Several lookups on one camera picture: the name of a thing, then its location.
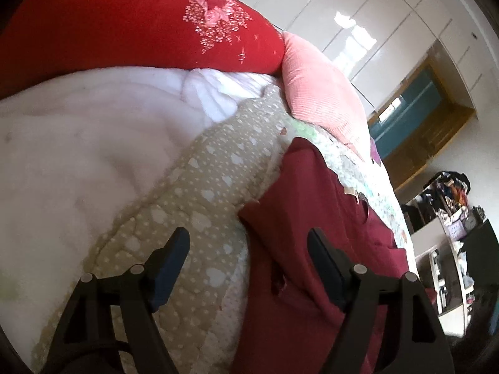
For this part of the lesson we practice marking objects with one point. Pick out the beige heart-print quilt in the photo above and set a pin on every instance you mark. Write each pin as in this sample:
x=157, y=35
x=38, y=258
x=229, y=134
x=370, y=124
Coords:
x=187, y=218

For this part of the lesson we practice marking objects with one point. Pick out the pink ribbed pillow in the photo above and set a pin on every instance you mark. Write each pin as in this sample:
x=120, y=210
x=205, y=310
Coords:
x=321, y=89

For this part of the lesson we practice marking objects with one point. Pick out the dark red garment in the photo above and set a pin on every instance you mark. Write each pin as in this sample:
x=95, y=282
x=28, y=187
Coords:
x=327, y=249

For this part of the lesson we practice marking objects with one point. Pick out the white glossy wardrobe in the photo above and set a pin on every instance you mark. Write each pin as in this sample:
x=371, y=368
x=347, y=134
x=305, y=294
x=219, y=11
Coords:
x=390, y=27

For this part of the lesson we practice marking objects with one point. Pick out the red floral quilt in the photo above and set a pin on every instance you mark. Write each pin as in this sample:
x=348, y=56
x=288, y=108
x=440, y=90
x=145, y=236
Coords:
x=128, y=19

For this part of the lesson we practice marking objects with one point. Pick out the white cluttered shelf unit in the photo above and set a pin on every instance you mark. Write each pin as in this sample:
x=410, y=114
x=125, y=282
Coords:
x=444, y=257

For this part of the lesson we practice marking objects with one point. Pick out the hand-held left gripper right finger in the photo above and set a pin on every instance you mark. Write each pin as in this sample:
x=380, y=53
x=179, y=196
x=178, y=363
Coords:
x=331, y=268

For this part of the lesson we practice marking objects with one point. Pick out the small round clock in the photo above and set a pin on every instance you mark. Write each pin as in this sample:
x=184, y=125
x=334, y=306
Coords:
x=471, y=223

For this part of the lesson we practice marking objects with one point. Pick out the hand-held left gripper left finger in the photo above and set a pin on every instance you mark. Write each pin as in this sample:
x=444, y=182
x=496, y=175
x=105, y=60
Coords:
x=168, y=270

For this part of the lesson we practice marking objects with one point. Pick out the wooden framed alcove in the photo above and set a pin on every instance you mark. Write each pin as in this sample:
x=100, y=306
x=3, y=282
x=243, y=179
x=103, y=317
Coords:
x=419, y=117

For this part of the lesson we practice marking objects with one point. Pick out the white fluffy blanket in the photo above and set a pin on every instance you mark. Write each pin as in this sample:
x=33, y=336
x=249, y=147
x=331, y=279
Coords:
x=97, y=156

